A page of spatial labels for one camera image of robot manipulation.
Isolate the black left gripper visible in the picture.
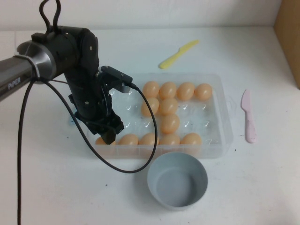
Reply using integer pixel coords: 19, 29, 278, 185
74, 110, 124, 145

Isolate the orange plastic egg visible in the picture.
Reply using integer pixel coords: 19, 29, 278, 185
159, 97, 179, 116
180, 133, 203, 150
119, 133, 139, 146
141, 97, 160, 118
176, 82, 195, 101
138, 133, 159, 146
159, 134, 180, 146
160, 114, 180, 135
158, 81, 178, 99
95, 137, 117, 145
194, 83, 213, 102
142, 81, 161, 98

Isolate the clear plastic egg box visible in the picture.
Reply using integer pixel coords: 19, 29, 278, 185
87, 73, 235, 160

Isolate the brown cardboard box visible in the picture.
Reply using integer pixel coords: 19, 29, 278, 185
274, 0, 300, 90

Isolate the grey plastic bowl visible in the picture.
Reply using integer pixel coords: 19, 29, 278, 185
147, 151, 209, 210

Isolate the yellow plastic knife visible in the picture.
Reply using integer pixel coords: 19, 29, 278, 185
158, 39, 200, 70

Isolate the pink plastic knife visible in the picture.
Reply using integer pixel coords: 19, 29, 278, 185
240, 89, 257, 144

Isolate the black camera cable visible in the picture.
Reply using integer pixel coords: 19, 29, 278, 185
15, 76, 158, 225

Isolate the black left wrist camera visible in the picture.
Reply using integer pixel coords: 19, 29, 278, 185
97, 65, 133, 93

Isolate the dark looped arm cable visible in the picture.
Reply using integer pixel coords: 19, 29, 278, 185
38, 0, 62, 32

